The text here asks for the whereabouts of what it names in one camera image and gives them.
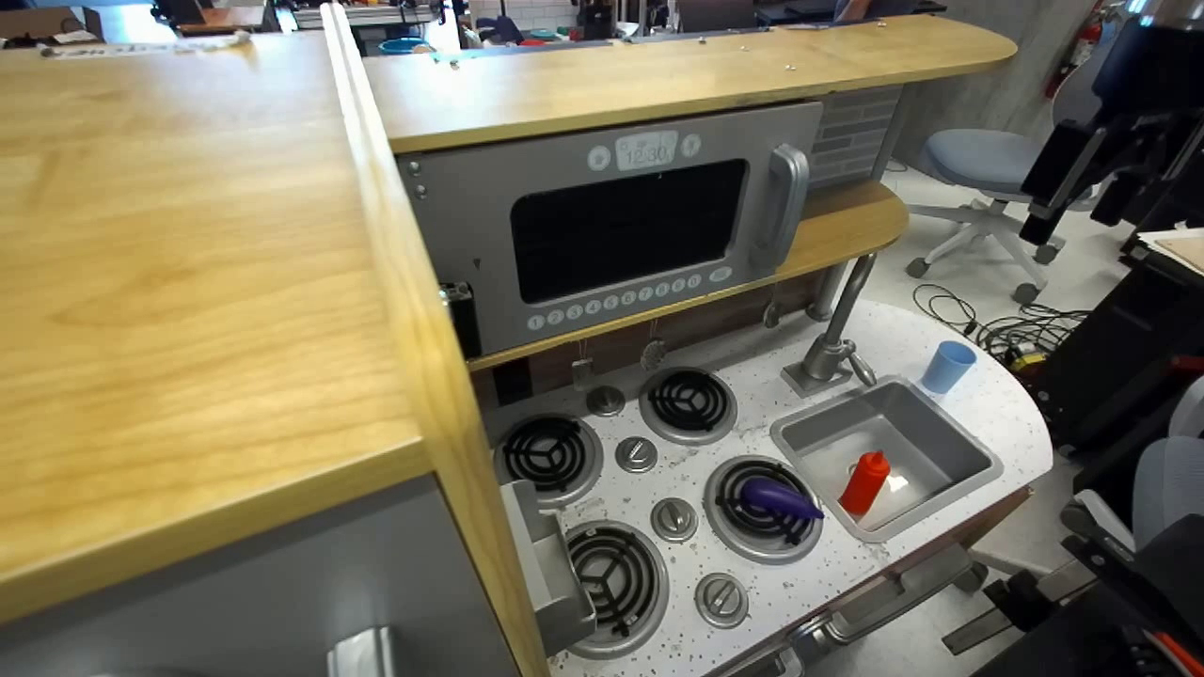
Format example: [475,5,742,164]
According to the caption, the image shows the grey toy faucet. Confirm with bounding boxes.
[782,252,881,399]

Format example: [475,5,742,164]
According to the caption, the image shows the black equipment cart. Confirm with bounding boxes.
[1045,241,1204,445]

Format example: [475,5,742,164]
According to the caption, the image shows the purple toy eggplant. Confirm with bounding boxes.
[733,470,827,529]

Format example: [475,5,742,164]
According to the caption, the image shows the red plastic cylinder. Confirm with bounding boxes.
[836,448,895,523]

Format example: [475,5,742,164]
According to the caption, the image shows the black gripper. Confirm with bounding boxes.
[1015,13,1204,248]

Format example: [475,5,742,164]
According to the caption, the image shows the light blue plastic cup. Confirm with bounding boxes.
[916,340,978,399]

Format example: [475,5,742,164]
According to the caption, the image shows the grey office chair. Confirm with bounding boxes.
[897,123,1069,312]

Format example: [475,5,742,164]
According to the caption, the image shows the black floor cables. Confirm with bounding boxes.
[909,279,1088,368]

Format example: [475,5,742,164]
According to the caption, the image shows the grey toy microwave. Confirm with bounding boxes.
[396,99,825,360]

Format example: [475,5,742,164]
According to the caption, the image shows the grey vent panel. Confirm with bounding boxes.
[803,87,916,192]

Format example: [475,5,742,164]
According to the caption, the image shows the silver cabinet door handle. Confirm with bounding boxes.
[327,620,402,677]

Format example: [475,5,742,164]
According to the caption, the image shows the long rounded wooden shelf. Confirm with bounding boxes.
[361,13,1023,158]

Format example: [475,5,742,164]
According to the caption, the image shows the grey plastic side bracket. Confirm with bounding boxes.
[500,479,594,655]

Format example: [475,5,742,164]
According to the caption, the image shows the white toy kitchen sink stove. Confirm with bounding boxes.
[480,296,1058,677]

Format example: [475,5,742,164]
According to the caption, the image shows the grey sink basin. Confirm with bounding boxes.
[768,375,1007,547]

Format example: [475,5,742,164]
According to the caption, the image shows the tall wooden toy kitchen cabinet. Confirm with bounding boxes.
[0,5,551,677]

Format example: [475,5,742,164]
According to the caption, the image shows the grey microwave door handle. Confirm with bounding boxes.
[746,144,816,274]

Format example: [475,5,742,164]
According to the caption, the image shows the grey oven door handle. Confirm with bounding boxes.
[747,537,991,677]

